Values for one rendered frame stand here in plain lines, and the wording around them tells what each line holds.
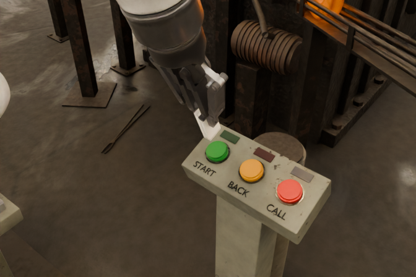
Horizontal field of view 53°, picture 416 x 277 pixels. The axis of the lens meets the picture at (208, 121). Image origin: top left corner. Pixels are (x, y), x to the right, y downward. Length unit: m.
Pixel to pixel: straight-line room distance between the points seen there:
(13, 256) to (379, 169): 1.28
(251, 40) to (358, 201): 0.67
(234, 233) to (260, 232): 0.07
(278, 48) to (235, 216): 0.65
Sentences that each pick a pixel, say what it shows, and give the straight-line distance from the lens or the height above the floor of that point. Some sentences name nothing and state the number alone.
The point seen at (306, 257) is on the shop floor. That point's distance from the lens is 1.37.
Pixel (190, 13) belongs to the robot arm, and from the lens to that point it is 0.49.
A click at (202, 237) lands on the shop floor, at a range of 1.38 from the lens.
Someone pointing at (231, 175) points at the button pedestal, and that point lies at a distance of 0.73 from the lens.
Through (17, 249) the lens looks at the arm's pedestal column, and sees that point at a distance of 1.45.
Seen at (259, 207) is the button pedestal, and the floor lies 0.58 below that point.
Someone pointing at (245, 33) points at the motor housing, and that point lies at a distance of 1.35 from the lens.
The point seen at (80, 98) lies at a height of 0.01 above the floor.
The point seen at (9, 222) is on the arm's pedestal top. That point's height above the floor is 0.33.
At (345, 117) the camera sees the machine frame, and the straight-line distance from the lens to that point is 1.79.
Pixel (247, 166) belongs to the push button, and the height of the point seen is 0.61.
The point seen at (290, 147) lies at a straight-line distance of 0.91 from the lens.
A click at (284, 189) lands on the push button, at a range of 0.69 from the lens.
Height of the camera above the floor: 1.11
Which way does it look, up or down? 38 degrees down
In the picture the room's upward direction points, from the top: straight up
